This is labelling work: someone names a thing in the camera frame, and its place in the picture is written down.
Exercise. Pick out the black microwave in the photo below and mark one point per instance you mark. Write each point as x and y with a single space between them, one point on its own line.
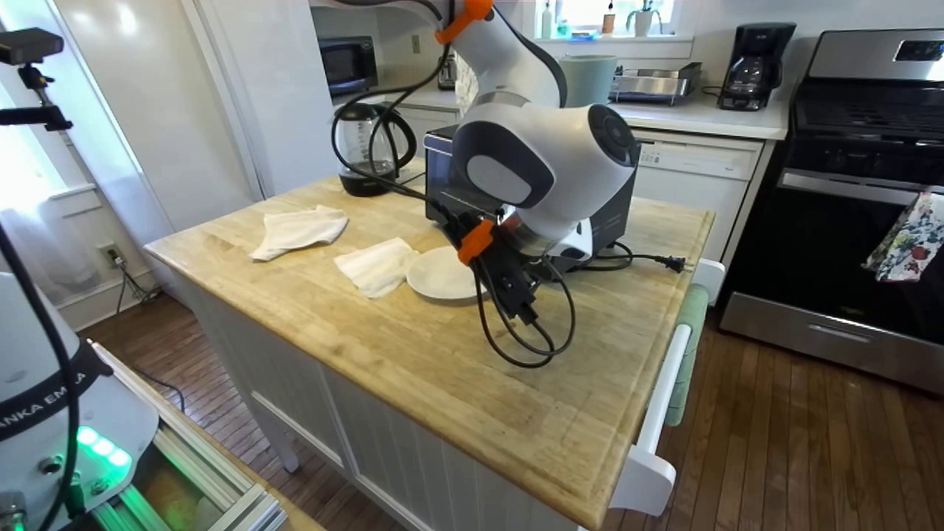
345 65

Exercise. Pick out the small blue sill item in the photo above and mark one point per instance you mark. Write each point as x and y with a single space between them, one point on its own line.
579 33

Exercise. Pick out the pale green hanging towel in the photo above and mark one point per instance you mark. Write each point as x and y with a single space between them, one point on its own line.
687 342

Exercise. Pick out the white folded cloth towel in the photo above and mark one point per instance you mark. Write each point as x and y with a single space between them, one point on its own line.
295 233

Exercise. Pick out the black toaster oven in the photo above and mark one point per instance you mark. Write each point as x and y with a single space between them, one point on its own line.
444 179

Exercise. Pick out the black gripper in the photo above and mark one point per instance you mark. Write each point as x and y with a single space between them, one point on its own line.
501 269

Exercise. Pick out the kitchen window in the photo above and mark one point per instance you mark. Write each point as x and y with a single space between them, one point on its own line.
599 13

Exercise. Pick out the white round plate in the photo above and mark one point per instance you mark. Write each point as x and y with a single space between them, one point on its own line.
436 274

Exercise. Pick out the black camera on tripod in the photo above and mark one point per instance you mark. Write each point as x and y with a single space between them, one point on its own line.
29 59

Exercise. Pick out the small orange soap bottle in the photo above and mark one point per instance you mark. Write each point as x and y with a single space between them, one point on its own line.
609 19

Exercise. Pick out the white kitchen island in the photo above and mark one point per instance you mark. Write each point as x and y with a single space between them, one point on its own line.
414 453

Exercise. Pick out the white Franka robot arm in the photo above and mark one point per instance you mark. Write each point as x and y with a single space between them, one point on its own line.
550 149

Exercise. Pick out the white paper napkin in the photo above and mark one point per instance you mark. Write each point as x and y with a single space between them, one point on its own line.
371 266

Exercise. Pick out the aluminium frame stand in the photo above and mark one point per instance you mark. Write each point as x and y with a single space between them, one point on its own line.
196 462

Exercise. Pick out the floral dish towel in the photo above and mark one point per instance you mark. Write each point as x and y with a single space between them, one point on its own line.
908 239

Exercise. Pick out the glass kettle with black lid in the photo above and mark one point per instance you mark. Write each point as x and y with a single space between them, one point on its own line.
365 149

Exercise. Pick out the black coffee maker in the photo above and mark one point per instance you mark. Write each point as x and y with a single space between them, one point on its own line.
752 68

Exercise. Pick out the black and steel stove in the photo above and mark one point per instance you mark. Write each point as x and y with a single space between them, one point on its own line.
836 217

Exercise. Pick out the white spray bottle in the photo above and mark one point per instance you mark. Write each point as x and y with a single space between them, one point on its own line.
547 19

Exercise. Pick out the white dishwasher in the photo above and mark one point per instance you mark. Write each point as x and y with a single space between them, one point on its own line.
697 187

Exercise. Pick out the wall power outlet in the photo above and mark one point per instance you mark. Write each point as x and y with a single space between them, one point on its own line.
113 255

